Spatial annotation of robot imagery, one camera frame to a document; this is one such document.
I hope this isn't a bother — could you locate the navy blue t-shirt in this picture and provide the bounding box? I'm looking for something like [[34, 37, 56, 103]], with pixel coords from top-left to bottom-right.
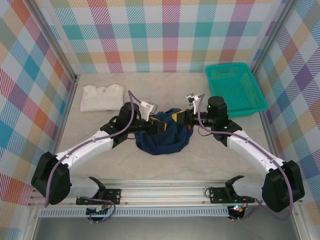
[[135, 107, 195, 156]]

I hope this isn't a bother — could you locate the white folded t-shirt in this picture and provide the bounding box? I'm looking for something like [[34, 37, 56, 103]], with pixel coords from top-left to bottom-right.
[[79, 84, 125, 113]]

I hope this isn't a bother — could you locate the teal plastic mesh basket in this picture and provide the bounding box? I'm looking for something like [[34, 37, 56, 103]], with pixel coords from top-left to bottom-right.
[[205, 62, 268, 118]]

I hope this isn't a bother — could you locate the grey metal panel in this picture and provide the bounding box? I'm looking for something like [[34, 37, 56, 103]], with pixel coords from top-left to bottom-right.
[[31, 216, 301, 240]]

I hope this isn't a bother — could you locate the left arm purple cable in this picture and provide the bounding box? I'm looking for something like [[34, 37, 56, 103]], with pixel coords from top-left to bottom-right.
[[44, 90, 142, 224]]

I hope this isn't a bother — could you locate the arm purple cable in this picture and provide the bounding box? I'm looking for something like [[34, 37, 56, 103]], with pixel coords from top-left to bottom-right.
[[196, 93, 294, 222], [44, 90, 142, 224]]

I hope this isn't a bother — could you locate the aluminium side rail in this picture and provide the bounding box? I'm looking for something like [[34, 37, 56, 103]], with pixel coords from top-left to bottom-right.
[[252, 71, 287, 186], [42, 74, 81, 188]]

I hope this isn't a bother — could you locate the aluminium mounting rail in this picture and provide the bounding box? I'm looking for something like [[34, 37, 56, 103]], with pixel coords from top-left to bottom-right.
[[26, 178, 304, 208]]

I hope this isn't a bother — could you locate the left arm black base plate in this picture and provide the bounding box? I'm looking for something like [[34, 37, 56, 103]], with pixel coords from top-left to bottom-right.
[[75, 188, 123, 206]]

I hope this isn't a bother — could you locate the white slotted cable duct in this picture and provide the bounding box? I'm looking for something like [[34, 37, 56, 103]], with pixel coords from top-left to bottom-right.
[[39, 206, 230, 218]]

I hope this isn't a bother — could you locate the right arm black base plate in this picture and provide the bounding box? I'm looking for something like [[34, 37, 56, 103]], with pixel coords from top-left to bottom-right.
[[208, 186, 256, 204]]

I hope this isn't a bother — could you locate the aluminium frame post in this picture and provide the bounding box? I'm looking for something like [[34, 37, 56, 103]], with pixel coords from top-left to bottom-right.
[[249, 0, 298, 76], [26, 0, 81, 83]]

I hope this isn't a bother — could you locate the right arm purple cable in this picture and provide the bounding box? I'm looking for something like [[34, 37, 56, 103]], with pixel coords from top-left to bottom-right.
[[196, 93, 294, 222]]

